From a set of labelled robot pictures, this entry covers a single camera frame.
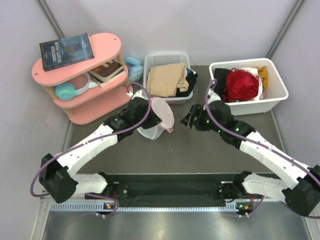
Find pink three-tier shelf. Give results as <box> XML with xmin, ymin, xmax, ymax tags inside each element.
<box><xmin>32</xmin><ymin>33</ymin><xmax>130</xmax><ymax>125</ymax></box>

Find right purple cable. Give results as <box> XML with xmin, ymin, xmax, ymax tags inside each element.
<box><xmin>204</xmin><ymin>78</ymin><xmax>320</xmax><ymax>221</ymax></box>

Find white plastic bin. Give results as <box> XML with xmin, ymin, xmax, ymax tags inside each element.
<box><xmin>209</xmin><ymin>58</ymin><xmax>289</xmax><ymax>116</ymax></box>

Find black garment in basket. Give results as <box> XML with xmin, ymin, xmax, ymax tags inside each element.
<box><xmin>175</xmin><ymin>68</ymin><xmax>198</xmax><ymax>98</ymax></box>

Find beige folded garment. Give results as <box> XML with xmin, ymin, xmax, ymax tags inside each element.
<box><xmin>147</xmin><ymin>62</ymin><xmax>189</xmax><ymax>97</ymax></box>

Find pink white mesh laundry bag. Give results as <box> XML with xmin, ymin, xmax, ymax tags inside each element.
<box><xmin>137</xmin><ymin>97</ymin><xmax>175</xmax><ymax>140</ymax></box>

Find red lace bra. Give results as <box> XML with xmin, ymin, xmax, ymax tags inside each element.
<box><xmin>223</xmin><ymin>68</ymin><xmax>260</xmax><ymax>103</ymax></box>

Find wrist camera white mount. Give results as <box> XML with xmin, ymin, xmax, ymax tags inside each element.
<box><xmin>127</xmin><ymin>89</ymin><xmax>148</xmax><ymax>100</ymax></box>
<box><xmin>206</xmin><ymin>89</ymin><xmax>221</xmax><ymax>105</ymax></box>

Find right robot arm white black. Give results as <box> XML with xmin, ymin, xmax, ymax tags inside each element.
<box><xmin>180</xmin><ymin>100</ymin><xmax>320</xmax><ymax>217</ymax></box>

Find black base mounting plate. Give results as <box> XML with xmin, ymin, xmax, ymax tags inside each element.
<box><xmin>99</xmin><ymin>172</ymin><xmax>251</xmax><ymax>208</ymax></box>

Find black bra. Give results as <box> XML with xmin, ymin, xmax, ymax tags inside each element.
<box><xmin>214</xmin><ymin>68</ymin><xmax>230</xmax><ymax>100</ymax></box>

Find mustard yellow garment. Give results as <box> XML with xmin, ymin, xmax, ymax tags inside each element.
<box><xmin>257</xmin><ymin>65</ymin><xmax>269</xmax><ymax>90</ymax></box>

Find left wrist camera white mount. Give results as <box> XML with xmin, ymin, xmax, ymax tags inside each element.
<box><xmin>127</xmin><ymin>89</ymin><xmax>148</xmax><ymax>100</ymax></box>

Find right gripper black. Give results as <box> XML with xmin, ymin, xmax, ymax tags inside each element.
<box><xmin>180</xmin><ymin>103</ymin><xmax>223</xmax><ymax>134</ymax></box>

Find aluminium rail with cable duct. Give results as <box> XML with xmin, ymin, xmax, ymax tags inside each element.
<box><xmin>49</xmin><ymin>194</ymin><xmax>314</xmax><ymax>213</ymax></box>

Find teal white headphones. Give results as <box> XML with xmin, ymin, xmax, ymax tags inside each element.
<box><xmin>54</xmin><ymin>72</ymin><xmax>99</xmax><ymax>101</ymax></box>

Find dark blue hardcover book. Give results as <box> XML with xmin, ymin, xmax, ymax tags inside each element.
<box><xmin>39</xmin><ymin>33</ymin><xmax>95</xmax><ymax>72</ymax></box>

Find grey perforated plastic basket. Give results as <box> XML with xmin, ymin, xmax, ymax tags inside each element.
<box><xmin>143</xmin><ymin>51</ymin><xmax>194</xmax><ymax>105</ymax></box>

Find light blue headphones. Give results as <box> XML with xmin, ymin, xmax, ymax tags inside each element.
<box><xmin>124</xmin><ymin>57</ymin><xmax>144</xmax><ymax>82</ymax></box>

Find brown book on shelf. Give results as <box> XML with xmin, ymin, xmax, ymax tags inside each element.
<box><xmin>88</xmin><ymin>60</ymin><xmax>126</xmax><ymax>88</ymax></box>

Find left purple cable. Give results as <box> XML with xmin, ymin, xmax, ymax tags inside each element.
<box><xmin>29</xmin><ymin>82</ymin><xmax>152</xmax><ymax>218</ymax></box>

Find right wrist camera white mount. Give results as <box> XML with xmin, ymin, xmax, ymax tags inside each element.
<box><xmin>206</xmin><ymin>89</ymin><xmax>221</xmax><ymax>105</ymax></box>

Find purple cable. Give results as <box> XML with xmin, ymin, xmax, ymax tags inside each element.
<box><xmin>29</xmin><ymin>82</ymin><xmax>152</xmax><ymax>218</ymax></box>
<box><xmin>204</xmin><ymin>78</ymin><xmax>320</xmax><ymax>221</ymax></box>

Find white garment in bin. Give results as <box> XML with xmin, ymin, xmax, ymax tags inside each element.
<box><xmin>242</xmin><ymin>67</ymin><xmax>264</xmax><ymax>101</ymax></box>

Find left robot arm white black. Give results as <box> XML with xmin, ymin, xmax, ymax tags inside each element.
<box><xmin>38</xmin><ymin>97</ymin><xmax>162</xmax><ymax>204</ymax></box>

